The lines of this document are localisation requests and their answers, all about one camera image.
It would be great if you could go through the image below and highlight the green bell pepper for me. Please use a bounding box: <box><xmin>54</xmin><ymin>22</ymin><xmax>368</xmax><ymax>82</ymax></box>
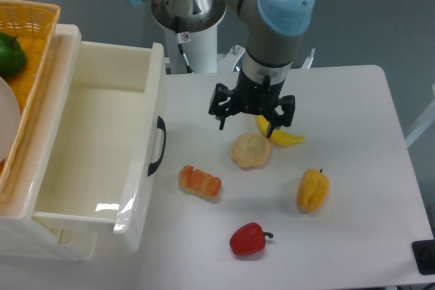
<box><xmin>1</xmin><ymin>32</ymin><xmax>27</xmax><ymax>79</ymax></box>

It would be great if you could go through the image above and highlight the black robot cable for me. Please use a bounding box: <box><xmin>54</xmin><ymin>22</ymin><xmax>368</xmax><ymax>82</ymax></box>
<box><xmin>174</xmin><ymin>16</ymin><xmax>194</xmax><ymax>74</ymax></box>

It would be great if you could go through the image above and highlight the orange woven basket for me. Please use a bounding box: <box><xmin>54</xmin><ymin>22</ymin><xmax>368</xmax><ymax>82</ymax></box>
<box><xmin>1</xmin><ymin>0</ymin><xmax>60</xmax><ymax>189</ymax></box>

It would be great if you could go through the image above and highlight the round beige bread bun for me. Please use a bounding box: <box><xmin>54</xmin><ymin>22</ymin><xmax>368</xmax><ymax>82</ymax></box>
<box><xmin>230</xmin><ymin>132</ymin><xmax>271</xmax><ymax>168</ymax></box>

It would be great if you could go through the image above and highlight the white plastic drawer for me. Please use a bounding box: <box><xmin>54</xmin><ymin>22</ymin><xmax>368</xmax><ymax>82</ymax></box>
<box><xmin>33</xmin><ymin>42</ymin><xmax>166</xmax><ymax>252</ymax></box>

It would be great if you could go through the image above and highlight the yellow banana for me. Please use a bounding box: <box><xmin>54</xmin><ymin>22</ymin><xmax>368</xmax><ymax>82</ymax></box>
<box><xmin>255</xmin><ymin>115</ymin><xmax>305</xmax><ymax>147</ymax></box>

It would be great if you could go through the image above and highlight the white frame leg right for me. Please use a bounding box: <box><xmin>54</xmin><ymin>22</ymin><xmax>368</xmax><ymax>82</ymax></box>
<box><xmin>404</xmin><ymin>98</ymin><xmax>434</xmax><ymax>148</ymax></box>

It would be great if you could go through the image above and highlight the yellow bell pepper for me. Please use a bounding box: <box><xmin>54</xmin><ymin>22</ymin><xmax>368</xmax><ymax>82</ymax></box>
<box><xmin>297</xmin><ymin>168</ymin><xmax>330</xmax><ymax>212</ymax></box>

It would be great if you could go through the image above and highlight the black drawer handle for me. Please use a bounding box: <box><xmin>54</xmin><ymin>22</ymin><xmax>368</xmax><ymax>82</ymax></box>
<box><xmin>147</xmin><ymin>115</ymin><xmax>167</xmax><ymax>177</ymax></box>

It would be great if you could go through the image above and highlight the white drawer cabinet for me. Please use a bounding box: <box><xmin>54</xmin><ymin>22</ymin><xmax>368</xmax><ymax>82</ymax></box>
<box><xmin>1</xmin><ymin>24</ymin><xmax>97</xmax><ymax>260</ymax></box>

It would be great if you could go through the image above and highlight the white metal frame bracket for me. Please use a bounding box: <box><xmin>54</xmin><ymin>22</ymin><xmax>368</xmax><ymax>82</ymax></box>
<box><xmin>217</xmin><ymin>45</ymin><xmax>245</xmax><ymax>73</ymax></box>

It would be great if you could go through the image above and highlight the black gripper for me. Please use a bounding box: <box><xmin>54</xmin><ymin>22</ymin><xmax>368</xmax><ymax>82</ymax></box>
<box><xmin>209</xmin><ymin>71</ymin><xmax>296</xmax><ymax>138</ymax></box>

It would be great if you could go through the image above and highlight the white round plate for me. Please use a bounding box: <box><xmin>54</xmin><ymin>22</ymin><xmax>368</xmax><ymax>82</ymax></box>
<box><xmin>0</xmin><ymin>78</ymin><xmax>21</xmax><ymax>161</ymax></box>

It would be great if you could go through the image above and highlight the orange square bread loaf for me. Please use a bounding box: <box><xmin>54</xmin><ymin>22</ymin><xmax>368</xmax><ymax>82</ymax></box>
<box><xmin>178</xmin><ymin>165</ymin><xmax>222</xmax><ymax>200</ymax></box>

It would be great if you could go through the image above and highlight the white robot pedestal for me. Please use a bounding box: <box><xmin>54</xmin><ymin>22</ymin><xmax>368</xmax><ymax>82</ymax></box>
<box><xmin>162</xmin><ymin>24</ymin><xmax>218</xmax><ymax>75</ymax></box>

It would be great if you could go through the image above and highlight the red bell pepper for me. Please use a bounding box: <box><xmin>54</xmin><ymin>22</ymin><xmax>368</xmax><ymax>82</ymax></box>
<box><xmin>229</xmin><ymin>222</ymin><xmax>274</xmax><ymax>255</ymax></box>

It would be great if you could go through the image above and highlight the black device at corner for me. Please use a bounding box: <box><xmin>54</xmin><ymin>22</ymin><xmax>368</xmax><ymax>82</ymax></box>
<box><xmin>411</xmin><ymin>239</ymin><xmax>435</xmax><ymax>275</ymax></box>

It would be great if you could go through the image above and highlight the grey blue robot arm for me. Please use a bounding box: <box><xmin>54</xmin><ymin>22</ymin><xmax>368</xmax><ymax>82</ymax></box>
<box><xmin>128</xmin><ymin>0</ymin><xmax>315</xmax><ymax>132</ymax></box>

